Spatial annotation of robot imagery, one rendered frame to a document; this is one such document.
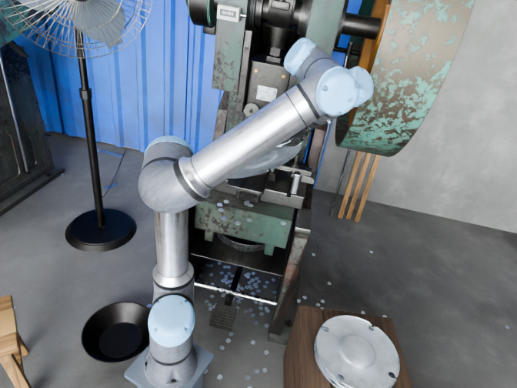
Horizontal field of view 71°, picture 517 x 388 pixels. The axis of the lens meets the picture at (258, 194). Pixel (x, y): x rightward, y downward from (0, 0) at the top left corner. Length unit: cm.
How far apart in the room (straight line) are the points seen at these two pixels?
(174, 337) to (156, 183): 43
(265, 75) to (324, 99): 73
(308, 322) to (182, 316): 61
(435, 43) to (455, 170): 204
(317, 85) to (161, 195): 35
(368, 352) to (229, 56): 113
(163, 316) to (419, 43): 92
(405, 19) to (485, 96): 187
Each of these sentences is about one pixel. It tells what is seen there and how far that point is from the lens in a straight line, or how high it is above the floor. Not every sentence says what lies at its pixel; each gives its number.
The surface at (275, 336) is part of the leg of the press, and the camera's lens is 180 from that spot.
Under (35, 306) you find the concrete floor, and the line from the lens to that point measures 201.
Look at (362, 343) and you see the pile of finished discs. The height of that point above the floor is 39.
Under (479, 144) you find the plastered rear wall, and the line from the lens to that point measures 294.
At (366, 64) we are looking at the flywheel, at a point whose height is 117.
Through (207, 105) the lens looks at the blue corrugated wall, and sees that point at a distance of 277.
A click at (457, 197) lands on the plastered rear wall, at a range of 310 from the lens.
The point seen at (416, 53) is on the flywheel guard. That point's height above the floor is 134.
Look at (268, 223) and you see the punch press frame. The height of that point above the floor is 61.
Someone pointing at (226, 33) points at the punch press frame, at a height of 125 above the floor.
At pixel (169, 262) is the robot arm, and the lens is 101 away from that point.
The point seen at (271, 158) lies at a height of 92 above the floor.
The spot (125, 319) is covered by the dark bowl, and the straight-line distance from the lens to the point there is 186.
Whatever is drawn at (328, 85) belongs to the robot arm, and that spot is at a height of 131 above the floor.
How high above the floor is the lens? 147
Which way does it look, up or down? 33 degrees down
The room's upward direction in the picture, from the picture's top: 10 degrees clockwise
